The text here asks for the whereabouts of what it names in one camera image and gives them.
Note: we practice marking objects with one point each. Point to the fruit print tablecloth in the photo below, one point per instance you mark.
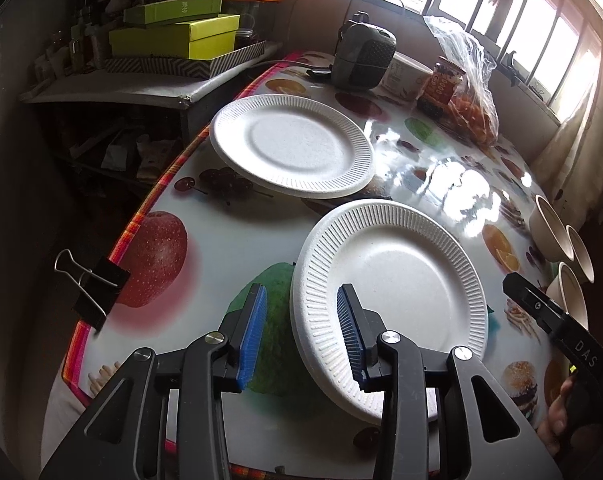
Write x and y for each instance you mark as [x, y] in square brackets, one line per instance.
[231, 240]

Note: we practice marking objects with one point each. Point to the cream patterned curtain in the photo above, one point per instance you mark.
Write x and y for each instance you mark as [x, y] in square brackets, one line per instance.
[576, 160]

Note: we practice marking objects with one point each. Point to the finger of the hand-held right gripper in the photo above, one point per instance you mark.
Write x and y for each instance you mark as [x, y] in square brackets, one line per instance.
[531, 300]

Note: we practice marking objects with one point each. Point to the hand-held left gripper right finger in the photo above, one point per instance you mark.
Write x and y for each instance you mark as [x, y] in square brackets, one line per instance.
[351, 340]

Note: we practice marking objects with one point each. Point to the white side table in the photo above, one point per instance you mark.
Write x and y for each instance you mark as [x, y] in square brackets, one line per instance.
[106, 91]

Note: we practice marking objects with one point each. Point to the window frame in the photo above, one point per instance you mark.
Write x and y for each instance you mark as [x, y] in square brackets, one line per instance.
[519, 5]

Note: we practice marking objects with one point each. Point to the plastic bag of oranges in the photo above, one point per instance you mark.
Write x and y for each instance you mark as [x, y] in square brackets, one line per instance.
[474, 110]

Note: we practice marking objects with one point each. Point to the white foam plate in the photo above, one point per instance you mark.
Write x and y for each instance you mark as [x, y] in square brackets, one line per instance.
[291, 145]
[406, 280]

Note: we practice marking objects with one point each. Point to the zigzag patterned tray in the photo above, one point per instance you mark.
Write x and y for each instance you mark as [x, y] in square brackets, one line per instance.
[151, 66]

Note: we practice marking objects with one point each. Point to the white plastic tub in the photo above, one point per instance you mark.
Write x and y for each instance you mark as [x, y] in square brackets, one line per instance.
[406, 77]

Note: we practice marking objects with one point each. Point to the white paper packets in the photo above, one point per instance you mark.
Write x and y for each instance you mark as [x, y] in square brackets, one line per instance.
[124, 152]

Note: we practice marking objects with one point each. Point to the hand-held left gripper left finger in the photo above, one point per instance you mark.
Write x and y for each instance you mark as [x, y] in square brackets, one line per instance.
[251, 340]

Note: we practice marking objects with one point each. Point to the lime green box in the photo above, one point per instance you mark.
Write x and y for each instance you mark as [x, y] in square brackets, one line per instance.
[151, 42]

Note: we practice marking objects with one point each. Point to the black binder clip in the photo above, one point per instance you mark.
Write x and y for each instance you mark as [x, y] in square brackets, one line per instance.
[101, 290]

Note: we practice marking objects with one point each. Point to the black window latch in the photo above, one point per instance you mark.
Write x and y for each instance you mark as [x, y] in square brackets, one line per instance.
[514, 67]

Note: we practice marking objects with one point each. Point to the grey portable heater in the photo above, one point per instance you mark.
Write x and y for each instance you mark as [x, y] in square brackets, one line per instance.
[364, 60]

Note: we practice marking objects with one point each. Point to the red label glass jar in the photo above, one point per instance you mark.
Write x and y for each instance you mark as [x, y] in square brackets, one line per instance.
[439, 90]

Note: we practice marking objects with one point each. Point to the person's right hand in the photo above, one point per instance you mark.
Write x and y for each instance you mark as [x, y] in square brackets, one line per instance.
[556, 415]

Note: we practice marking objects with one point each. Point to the dark green flat box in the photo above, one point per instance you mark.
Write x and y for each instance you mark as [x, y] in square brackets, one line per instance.
[171, 10]

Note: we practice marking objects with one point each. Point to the row of small bottles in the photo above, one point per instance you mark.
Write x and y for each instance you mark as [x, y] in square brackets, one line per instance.
[76, 45]

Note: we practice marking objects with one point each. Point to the dark glass jar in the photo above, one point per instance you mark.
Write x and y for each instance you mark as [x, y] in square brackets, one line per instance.
[245, 39]

